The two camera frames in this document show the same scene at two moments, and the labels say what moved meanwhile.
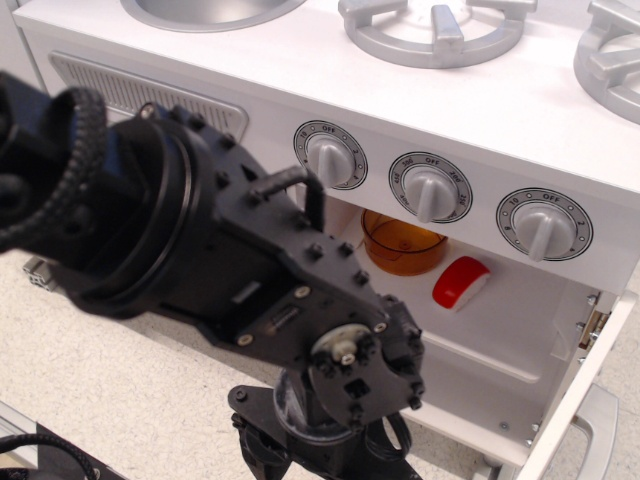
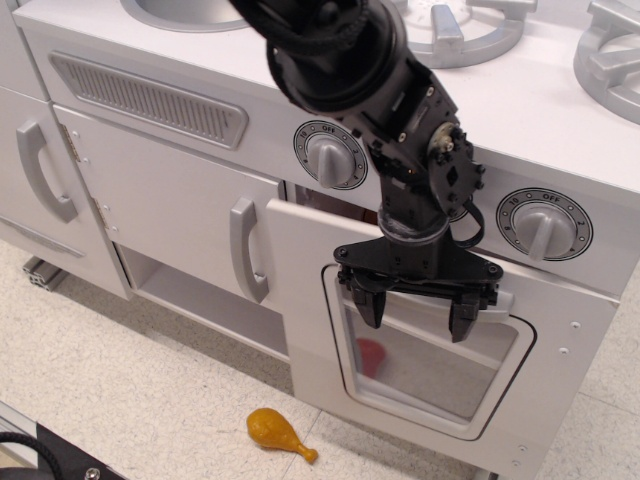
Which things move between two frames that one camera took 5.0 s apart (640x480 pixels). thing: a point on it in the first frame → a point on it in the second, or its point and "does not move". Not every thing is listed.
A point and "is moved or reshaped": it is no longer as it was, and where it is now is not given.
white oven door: (618, 312) is moved or reshaped
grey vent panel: (124, 93) does not move
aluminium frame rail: (42, 272) does not move
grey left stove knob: (333, 152) does not move
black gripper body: (329, 418) → (383, 265)
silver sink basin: (208, 15) does not move
